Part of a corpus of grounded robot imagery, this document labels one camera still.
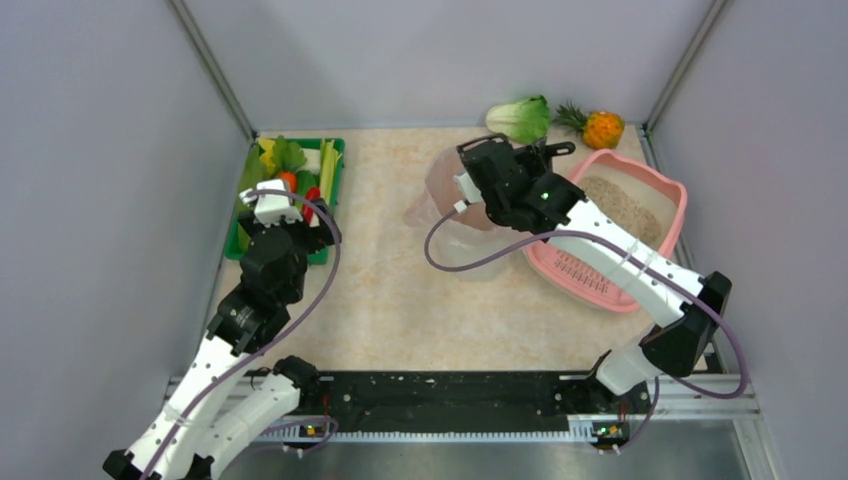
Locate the black litter scoop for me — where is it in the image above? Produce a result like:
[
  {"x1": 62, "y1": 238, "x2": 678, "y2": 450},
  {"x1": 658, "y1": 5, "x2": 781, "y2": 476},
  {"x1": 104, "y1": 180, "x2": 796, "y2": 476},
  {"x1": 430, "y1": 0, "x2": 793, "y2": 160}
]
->
[{"x1": 528, "y1": 140, "x2": 576, "y2": 163}]

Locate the beige cat litter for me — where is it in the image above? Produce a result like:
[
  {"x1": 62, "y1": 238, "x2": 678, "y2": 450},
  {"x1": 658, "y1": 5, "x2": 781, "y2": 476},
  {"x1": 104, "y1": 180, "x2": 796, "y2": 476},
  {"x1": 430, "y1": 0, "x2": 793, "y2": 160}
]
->
[{"x1": 577, "y1": 176, "x2": 664, "y2": 250}]

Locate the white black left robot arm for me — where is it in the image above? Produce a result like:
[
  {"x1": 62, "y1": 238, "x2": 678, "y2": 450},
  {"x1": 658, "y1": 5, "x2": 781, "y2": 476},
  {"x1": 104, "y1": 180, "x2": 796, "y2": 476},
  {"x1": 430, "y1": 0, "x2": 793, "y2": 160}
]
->
[{"x1": 102, "y1": 196, "x2": 342, "y2": 479}]

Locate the white trash bin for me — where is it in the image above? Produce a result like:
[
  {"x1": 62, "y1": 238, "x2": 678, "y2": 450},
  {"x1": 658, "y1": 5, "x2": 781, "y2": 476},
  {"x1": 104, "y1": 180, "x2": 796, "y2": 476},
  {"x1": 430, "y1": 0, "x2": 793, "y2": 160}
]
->
[{"x1": 431, "y1": 220, "x2": 516, "y2": 282}]

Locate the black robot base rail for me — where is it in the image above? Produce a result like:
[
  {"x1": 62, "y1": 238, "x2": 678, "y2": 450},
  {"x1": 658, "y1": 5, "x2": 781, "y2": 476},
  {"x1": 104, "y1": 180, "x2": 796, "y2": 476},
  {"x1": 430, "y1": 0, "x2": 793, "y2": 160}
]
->
[{"x1": 283, "y1": 371, "x2": 651, "y2": 442}]

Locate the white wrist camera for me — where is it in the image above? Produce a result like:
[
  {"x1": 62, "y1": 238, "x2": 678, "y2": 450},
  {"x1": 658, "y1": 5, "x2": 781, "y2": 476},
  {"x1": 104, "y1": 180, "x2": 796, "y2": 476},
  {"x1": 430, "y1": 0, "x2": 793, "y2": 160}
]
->
[
  {"x1": 239, "y1": 179, "x2": 303, "y2": 227},
  {"x1": 454, "y1": 172, "x2": 484, "y2": 214}
]

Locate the pink white litter box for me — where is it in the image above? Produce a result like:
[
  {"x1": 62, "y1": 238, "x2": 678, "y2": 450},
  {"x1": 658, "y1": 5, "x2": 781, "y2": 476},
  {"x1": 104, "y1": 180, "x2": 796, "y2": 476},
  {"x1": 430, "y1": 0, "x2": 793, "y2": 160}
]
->
[{"x1": 524, "y1": 150, "x2": 688, "y2": 314}]

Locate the large green leaf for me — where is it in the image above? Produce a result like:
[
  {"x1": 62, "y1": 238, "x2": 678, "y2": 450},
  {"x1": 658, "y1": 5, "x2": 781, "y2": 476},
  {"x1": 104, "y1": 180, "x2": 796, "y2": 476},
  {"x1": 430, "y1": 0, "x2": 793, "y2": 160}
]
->
[{"x1": 235, "y1": 144, "x2": 275, "y2": 212}]

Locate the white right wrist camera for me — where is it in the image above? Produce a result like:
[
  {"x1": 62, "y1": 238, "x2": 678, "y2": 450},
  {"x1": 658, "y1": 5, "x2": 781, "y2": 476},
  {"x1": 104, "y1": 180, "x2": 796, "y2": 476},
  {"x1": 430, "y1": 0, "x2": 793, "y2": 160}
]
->
[{"x1": 454, "y1": 172, "x2": 484, "y2": 214}]

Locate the pink plastic bin liner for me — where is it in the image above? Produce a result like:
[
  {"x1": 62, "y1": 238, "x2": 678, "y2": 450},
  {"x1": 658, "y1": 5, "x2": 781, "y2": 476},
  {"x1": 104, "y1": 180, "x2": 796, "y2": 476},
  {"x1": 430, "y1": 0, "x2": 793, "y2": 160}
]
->
[{"x1": 403, "y1": 147, "x2": 523, "y2": 256}]

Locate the orange toy pineapple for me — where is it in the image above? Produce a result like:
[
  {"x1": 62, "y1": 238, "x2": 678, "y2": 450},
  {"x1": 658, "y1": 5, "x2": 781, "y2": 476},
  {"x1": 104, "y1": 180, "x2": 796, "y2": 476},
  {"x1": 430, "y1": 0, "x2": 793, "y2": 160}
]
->
[{"x1": 556, "y1": 102, "x2": 625, "y2": 150}]

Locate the toy napa cabbage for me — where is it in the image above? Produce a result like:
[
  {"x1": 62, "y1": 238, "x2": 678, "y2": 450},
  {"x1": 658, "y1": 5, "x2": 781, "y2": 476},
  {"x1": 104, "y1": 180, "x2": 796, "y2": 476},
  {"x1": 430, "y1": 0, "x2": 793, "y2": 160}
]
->
[{"x1": 484, "y1": 95, "x2": 552, "y2": 144}]

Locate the orange toy carrot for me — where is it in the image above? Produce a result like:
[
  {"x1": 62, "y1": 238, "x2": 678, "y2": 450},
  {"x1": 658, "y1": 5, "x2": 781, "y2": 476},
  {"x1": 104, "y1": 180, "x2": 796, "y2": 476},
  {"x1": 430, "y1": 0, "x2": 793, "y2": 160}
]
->
[{"x1": 277, "y1": 171, "x2": 297, "y2": 193}]

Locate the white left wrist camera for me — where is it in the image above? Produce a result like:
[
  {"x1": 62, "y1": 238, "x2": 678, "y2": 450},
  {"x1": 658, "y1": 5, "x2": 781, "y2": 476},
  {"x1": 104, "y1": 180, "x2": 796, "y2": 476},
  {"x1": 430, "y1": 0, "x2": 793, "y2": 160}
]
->
[{"x1": 239, "y1": 179, "x2": 303, "y2": 227}]

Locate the yellow toy corn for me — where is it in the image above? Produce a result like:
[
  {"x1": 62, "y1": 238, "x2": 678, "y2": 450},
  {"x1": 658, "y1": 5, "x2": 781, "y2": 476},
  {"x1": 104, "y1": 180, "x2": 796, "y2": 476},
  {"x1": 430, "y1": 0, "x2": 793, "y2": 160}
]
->
[{"x1": 257, "y1": 137, "x2": 278, "y2": 177}]

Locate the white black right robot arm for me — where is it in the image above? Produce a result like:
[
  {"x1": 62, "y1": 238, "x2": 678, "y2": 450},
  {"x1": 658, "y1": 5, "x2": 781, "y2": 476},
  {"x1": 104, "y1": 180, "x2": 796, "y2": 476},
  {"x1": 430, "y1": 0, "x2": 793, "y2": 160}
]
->
[{"x1": 455, "y1": 134, "x2": 731, "y2": 396}]

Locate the white green toy celery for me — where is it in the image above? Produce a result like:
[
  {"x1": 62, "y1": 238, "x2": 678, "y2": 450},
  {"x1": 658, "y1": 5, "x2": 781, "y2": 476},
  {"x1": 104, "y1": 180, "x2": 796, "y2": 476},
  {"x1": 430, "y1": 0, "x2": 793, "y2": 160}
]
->
[{"x1": 318, "y1": 138, "x2": 344, "y2": 205}]

